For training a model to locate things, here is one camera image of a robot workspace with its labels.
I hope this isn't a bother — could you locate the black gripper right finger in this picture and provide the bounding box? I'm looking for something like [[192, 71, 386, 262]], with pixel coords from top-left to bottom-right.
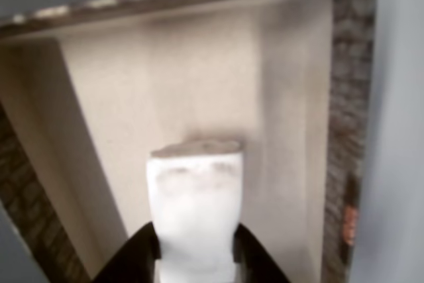
[[231, 223, 293, 283]]

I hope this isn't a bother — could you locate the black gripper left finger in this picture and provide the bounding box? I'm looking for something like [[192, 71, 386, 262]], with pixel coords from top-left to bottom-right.
[[93, 221, 163, 283]]

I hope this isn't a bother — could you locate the white rectangular block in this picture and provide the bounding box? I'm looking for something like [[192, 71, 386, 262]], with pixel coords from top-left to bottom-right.
[[145, 139, 246, 283]]

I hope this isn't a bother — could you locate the patterned open cardboard box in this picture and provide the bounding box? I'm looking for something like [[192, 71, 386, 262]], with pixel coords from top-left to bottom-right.
[[0, 0, 379, 283]]

